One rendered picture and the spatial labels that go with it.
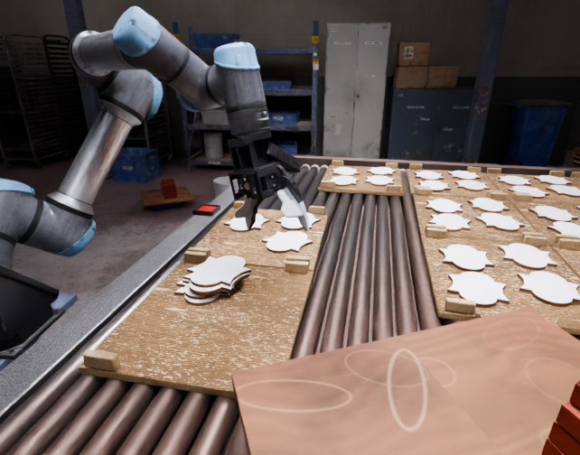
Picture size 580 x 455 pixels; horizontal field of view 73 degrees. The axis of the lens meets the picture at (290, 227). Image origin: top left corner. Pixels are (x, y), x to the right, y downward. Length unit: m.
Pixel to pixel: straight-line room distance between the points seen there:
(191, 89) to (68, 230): 0.52
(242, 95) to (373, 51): 4.89
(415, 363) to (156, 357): 0.44
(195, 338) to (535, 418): 0.54
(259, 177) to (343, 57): 4.88
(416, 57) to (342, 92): 1.03
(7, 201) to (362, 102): 4.91
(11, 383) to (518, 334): 0.83
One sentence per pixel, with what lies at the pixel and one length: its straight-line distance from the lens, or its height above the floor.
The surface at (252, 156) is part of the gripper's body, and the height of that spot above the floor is 1.26.
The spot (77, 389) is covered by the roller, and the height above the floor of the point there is 0.92.
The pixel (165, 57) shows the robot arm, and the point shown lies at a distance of 0.76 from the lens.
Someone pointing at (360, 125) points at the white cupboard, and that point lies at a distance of 5.61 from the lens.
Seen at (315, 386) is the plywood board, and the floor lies 1.04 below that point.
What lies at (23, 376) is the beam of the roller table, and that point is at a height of 0.92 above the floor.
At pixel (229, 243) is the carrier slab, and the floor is 0.94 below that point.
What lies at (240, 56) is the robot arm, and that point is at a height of 1.43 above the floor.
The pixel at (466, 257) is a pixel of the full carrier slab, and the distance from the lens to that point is 1.13.
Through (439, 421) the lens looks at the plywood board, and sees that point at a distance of 0.52.
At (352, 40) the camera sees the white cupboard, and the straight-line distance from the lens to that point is 5.54.
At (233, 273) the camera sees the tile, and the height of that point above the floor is 0.98.
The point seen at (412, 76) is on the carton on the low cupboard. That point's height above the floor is 1.27.
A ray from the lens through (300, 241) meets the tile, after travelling 1.12.
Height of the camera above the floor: 1.41
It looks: 23 degrees down
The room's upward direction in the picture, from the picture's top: straight up
